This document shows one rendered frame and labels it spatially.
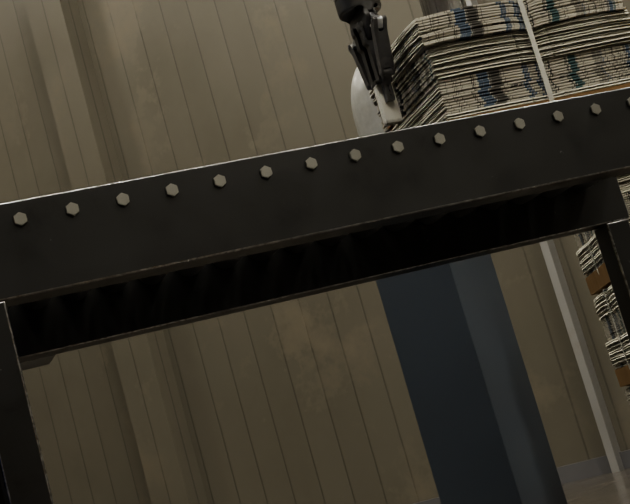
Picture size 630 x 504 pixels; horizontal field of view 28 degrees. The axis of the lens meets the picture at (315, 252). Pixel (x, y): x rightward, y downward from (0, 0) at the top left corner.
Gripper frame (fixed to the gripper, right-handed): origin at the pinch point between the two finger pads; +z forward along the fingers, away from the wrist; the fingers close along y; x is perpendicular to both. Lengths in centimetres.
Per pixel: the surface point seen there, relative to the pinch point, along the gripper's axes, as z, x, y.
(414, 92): -0.3, -3.8, -3.0
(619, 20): -2.7, -37.8, -15.6
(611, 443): 80, -221, 329
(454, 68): -0.1, -6.8, -12.9
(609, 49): 1.7, -34.7, -14.7
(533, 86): 5.2, -19.5, -13.2
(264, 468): 47, -110, 510
